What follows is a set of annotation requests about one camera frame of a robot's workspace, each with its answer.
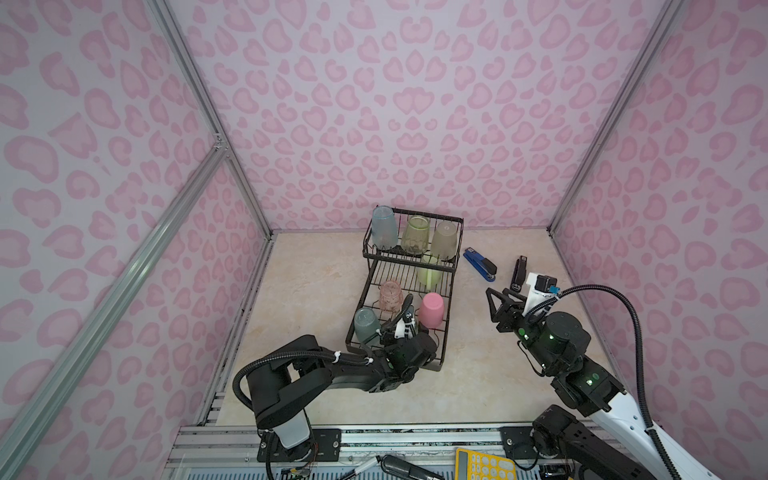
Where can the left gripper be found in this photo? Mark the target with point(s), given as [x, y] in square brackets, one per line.
[390, 346]

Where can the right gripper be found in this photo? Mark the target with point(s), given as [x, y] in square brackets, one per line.
[511, 308]

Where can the solid pink plastic cup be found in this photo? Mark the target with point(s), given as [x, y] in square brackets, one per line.
[431, 311]

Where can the pink transparent cup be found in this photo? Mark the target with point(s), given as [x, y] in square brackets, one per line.
[391, 297]

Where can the white mug green handle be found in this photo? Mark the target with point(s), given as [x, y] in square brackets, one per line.
[429, 276]

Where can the pale green frosted cup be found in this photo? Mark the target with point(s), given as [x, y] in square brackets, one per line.
[445, 240]

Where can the light green transparent cup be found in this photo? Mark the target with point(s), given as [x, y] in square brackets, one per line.
[415, 240]

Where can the teal textured plastic cup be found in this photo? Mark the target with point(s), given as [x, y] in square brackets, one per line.
[384, 229]

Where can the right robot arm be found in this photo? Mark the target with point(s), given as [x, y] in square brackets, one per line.
[598, 423]

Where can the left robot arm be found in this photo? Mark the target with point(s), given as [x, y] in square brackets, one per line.
[278, 387]

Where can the blue stapler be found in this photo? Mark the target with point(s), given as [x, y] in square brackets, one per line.
[484, 266]

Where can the black marker pen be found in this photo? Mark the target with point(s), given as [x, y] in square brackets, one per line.
[395, 466]

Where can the yellow calculator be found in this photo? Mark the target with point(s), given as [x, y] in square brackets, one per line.
[473, 465]

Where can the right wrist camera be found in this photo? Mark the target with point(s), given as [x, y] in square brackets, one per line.
[541, 288]

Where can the black wire dish rack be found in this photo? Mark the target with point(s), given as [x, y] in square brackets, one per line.
[396, 264]

